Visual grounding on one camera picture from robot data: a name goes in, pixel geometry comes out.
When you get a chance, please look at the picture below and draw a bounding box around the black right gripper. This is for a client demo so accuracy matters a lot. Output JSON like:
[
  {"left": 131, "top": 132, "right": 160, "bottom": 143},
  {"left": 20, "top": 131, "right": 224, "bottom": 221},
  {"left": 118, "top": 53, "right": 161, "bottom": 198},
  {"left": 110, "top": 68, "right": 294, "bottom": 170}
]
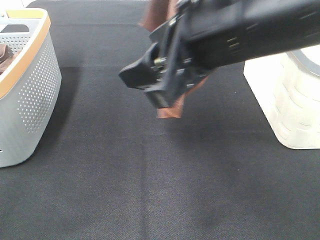
[{"left": 118, "top": 0, "right": 208, "bottom": 109}]

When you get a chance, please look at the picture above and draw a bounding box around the brown microfiber towel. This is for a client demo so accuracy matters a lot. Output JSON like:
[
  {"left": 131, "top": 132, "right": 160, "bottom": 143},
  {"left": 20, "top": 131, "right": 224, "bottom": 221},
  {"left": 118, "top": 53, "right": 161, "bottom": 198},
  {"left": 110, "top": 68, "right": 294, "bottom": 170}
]
[{"left": 139, "top": 0, "right": 208, "bottom": 119}]

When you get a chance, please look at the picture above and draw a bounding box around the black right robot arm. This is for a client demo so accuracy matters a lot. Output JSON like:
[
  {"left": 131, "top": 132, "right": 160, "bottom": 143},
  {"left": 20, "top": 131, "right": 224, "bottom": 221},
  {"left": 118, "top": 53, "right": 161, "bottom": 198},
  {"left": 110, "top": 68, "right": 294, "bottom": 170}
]
[{"left": 119, "top": 0, "right": 320, "bottom": 109}]

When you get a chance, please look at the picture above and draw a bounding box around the dark brown towel in basket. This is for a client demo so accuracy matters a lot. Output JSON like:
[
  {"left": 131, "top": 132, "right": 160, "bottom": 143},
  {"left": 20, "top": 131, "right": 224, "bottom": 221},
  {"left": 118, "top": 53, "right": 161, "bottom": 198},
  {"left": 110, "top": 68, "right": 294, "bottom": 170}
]
[{"left": 0, "top": 44, "right": 19, "bottom": 75}]

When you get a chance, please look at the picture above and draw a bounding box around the black fabric table mat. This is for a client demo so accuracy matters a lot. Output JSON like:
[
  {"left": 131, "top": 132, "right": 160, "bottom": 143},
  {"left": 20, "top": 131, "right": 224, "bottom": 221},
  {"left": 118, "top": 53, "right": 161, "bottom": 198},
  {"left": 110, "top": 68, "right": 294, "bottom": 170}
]
[{"left": 0, "top": 0, "right": 320, "bottom": 240}]

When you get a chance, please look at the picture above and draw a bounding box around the grey perforated laundry basket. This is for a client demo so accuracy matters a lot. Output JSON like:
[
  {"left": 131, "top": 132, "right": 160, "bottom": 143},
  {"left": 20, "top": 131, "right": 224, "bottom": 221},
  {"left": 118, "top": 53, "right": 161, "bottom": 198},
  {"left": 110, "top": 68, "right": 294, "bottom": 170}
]
[{"left": 0, "top": 8, "right": 62, "bottom": 168}]

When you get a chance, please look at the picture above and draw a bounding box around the white plastic storage box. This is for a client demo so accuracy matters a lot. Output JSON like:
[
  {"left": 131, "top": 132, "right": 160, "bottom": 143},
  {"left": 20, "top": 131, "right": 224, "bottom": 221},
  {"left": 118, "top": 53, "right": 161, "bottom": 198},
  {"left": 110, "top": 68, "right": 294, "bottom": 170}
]
[{"left": 243, "top": 45, "right": 320, "bottom": 149}]

